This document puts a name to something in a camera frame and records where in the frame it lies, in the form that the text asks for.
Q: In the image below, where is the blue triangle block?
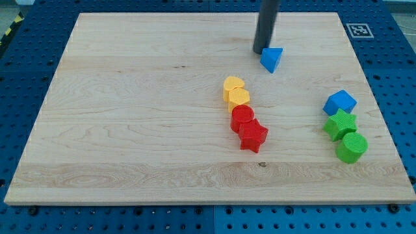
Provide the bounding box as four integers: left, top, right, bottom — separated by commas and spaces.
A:
260, 47, 283, 73

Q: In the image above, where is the blue cube block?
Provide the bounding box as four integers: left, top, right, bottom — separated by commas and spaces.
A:
323, 90, 357, 116

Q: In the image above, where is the red cylinder block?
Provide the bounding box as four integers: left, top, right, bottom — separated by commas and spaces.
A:
230, 105, 254, 133

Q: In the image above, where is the yellow hexagon block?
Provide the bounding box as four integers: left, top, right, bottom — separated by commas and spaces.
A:
228, 88, 250, 112

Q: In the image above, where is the wooden board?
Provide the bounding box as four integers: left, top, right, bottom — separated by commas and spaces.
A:
5, 12, 415, 205

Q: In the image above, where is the yellow heart block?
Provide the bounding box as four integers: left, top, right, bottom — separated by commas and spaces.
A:
223, 76, 245, 102

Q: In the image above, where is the red star block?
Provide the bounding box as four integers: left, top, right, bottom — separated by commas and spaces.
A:
239, 119, 268, 153

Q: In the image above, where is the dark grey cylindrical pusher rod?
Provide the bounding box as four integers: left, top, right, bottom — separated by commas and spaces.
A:
253, 0, 281, 55

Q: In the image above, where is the green star block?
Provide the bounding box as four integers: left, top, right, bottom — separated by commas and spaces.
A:
323, 109, 358, 142

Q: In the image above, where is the green cylinder block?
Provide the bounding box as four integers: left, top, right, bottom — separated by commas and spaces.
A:
335, 132, 368, 164

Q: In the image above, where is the white fiducial marker tag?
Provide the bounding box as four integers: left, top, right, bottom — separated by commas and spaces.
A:
346, 23, 374, 39

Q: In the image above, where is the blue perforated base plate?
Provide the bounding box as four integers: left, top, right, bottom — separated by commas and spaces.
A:
1, 1, 415, 233

